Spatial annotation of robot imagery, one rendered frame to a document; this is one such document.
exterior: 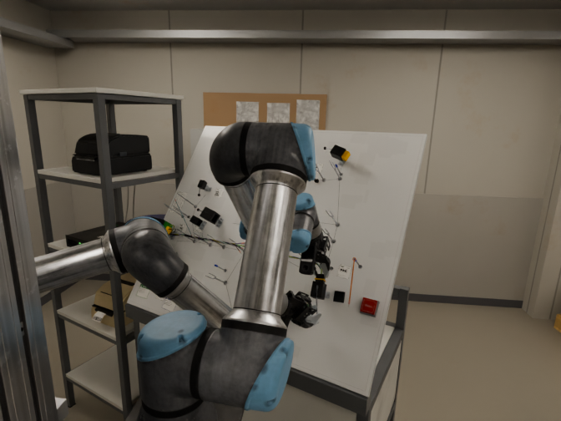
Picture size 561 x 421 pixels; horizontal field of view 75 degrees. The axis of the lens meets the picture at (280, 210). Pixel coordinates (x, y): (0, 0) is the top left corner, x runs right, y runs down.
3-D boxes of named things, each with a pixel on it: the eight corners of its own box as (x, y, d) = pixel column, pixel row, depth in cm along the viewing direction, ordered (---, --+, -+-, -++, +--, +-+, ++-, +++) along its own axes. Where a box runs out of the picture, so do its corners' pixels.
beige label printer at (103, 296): (118, 332, 186) (115, 296, 182) (90, 321, 196) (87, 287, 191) (161, 306, 213) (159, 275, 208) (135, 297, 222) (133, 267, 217)
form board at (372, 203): (128, 303, 175) (126, 302, 174) (207, 127, 206) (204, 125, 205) (369, 397, 119) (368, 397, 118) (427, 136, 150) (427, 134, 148)
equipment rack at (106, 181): (129, 450, 194) (95, 87, 150) (63, 405, 223) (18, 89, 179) (195, 392, 237) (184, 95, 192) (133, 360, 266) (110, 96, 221)
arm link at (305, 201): (285, 208, 112) (290, 190, 118) (294, 233, 118) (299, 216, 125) (310, 206, 109) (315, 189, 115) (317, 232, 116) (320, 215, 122)
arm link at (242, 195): (182, 151, 72) (240, 249, 114) (235, 154, 70) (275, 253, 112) (198, 109, 78) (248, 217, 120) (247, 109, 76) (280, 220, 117)
